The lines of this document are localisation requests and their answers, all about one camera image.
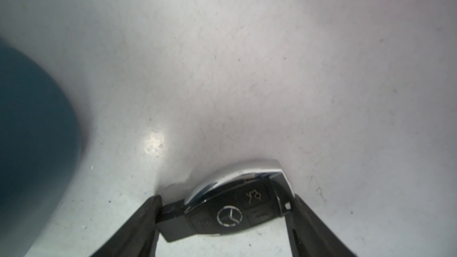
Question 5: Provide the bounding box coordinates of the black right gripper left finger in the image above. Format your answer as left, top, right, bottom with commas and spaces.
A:
92, 195, 162, 257

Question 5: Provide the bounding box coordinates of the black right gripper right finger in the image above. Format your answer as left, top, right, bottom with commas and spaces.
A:
285, 195, 356, 257

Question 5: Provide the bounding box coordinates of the silver black Mercedes key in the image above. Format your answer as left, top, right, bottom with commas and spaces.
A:
156, 159, 294, 242

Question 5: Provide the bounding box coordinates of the teal storage box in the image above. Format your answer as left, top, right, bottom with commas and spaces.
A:
1, 44, 82, 257

